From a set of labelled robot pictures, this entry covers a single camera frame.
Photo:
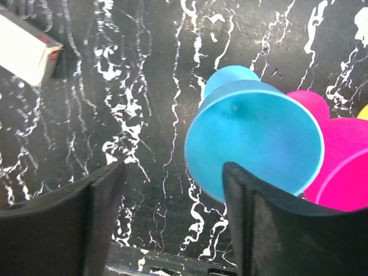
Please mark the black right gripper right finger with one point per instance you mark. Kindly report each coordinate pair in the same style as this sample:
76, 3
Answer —
276, 233

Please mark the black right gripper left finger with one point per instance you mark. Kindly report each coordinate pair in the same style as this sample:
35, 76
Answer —
66, 231

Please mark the pink wine glass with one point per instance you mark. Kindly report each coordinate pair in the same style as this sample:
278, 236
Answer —
342, 181
313, 102

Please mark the blue wine glass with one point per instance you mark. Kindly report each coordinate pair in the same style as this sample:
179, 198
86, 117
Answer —
253, 124

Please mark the yellow wine glass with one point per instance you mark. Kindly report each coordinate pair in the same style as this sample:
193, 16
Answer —
363, 114

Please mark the white red small box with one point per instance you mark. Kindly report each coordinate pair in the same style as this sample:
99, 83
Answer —
26, 51

